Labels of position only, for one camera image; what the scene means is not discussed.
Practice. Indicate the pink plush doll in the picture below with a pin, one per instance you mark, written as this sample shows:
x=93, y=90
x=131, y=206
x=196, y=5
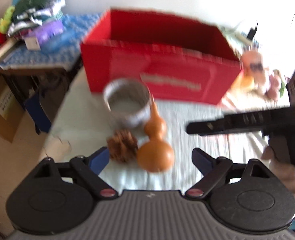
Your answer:
x=255, y=77

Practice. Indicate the orange bottle gourd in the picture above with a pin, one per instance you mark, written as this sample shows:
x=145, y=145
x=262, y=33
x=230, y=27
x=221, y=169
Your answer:
x=155, y=155

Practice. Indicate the blue plastic case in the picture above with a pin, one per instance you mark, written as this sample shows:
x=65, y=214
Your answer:
x=55, y=43

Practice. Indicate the right hand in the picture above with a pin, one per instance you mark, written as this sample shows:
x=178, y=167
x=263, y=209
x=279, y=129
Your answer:
x=283, y=171

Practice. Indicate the pile of folded clothes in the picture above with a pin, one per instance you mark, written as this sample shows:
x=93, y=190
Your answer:
x=31, y=14

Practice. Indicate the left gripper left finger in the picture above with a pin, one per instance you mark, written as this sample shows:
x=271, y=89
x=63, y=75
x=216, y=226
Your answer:
x=86, y=172

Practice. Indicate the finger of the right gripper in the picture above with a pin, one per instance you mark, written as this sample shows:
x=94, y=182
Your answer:
x=232, y=123

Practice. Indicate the red cardboard box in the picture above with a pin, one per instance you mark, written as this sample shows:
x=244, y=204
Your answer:
x=178, y=58

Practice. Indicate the brown pine cone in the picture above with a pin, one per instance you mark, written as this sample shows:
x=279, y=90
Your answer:
x=122, y=146

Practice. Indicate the stacked books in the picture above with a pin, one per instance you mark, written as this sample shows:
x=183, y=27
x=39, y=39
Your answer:
x=7, y=46

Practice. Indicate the brown cardboard box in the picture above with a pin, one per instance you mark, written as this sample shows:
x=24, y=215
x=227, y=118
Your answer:
x=11, y=112

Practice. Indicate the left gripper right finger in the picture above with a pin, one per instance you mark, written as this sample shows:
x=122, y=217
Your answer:
x=214, y=173

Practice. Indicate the clear packing tape roll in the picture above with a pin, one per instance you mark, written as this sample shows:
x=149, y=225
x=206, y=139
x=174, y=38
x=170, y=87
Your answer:
x=127, y=102

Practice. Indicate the green frog plush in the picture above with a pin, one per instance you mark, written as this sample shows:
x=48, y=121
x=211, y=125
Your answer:
x=6, y=20

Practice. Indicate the purple tissue pack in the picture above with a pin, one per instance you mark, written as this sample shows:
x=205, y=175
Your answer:
x=35, y=38

